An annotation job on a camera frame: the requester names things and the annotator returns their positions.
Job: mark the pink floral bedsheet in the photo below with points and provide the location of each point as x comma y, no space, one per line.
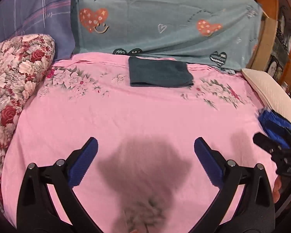
145,175

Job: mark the wooden display cabinet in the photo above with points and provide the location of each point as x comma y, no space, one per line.
273,51

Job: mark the person's right hand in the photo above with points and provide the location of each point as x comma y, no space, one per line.
276,189

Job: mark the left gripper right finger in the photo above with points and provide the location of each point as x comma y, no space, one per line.
227,175

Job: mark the blue pants with red stripe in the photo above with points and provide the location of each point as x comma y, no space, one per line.
275,126

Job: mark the red floral pillow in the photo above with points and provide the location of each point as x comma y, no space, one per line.
24,62

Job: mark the cream quilted pillow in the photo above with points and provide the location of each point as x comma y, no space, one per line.
270,92

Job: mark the dark green pants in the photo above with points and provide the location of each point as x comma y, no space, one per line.
158,73

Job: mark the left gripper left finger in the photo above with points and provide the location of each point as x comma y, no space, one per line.
66,174

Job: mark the teal heart-print quilt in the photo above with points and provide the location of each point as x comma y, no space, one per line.
218,33

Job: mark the purple striped quilt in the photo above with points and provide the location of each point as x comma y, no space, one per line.
51,17

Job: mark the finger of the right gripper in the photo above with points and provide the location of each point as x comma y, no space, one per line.
265,143

